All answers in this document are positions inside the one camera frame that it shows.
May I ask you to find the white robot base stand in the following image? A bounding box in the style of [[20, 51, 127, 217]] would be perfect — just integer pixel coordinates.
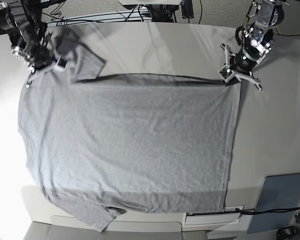
[[117, 0, 203, 23]]

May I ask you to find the black device bottom right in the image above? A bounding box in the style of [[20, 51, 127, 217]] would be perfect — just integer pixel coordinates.
[[276, 226, 300, 240]]

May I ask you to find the black cable at tablet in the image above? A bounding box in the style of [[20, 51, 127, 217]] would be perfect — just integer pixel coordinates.
[[235, 206, 300, 216]]

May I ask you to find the grey T-shirt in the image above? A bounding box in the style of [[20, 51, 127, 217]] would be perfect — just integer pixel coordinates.
[[17, 38, 241, 232]]

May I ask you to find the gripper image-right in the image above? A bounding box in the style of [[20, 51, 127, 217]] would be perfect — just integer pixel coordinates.
[[218, 41, 272, 91]]

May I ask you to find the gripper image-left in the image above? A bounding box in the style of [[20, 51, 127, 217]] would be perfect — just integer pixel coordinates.
[[11, 42, 67, 88]]

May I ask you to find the white table cable grommet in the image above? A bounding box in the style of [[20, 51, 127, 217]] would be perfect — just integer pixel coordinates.
[[182, 205, 244, 227]]

